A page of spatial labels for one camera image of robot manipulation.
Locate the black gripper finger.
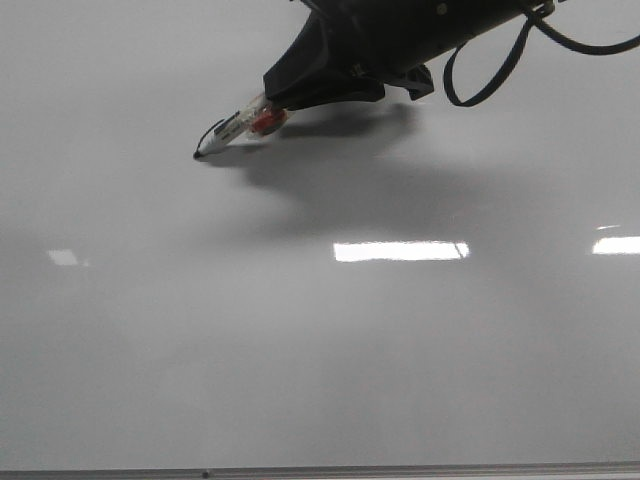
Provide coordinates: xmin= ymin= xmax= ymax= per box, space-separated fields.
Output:
xmin=263 ymin=11 xmax=385 ymax=111

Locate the white marker with red band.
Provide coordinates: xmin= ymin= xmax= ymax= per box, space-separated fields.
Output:
xmin=193 ymin=93 xmax=293 ymax=161

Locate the white glossy whiteboard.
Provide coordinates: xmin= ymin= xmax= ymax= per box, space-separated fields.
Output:
xmin=1 ymin=1 xmax=639 ymax=470

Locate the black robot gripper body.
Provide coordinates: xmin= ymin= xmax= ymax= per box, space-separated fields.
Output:
xmin=305 ymin=0 xmax=544 ymax=100

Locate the grey aluminium whiteboard frame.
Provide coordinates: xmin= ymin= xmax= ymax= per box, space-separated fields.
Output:
xmin=1 ymin=461 xmax=639 ymax=479

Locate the black cable loop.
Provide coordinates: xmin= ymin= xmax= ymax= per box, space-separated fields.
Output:
xmin=443 ymin=2 xmax=640 ymax=107

